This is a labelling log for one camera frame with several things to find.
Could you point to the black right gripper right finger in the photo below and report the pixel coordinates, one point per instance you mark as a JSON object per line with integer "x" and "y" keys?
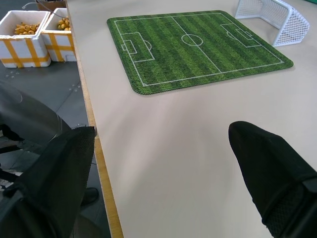
{"x": 270, "y": 168}

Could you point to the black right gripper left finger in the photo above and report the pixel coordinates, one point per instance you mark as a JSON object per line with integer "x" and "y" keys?
{"x": 49, "y": 183}

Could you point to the green soccer field mat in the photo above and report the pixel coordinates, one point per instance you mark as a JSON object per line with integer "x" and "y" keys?
{"x": 195, "y": 49}

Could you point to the white miniature soccer goal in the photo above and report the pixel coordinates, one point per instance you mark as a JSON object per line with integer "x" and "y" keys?
{"x": 277, "y": 21}

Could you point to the white foam box yellow tape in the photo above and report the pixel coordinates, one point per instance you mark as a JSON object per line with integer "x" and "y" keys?
{"x": 59, "y": 37}
{"x": 23, "y": 41}

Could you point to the yellow banana bunch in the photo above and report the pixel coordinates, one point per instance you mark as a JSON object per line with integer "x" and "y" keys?
{"x": 26, "y": 28}
{"x": 64, "y": 24}

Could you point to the brown cardboard box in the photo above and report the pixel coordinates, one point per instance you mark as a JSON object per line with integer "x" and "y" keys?
{"x": 50, "y": 3}

